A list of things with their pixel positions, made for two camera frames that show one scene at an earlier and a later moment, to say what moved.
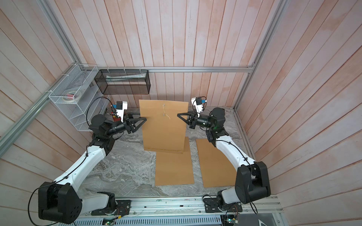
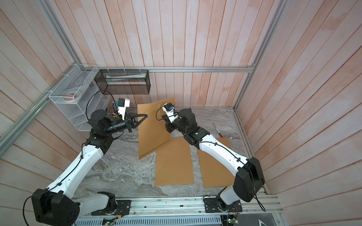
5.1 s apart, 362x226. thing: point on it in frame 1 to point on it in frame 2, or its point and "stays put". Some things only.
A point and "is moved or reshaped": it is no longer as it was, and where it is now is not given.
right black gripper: [192, 123] to [169, 126]
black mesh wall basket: [123, 81] stays put
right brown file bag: [217, 170] stays put
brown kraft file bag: [164, 131] is moved or reshaped
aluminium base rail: [269, 212] stays put
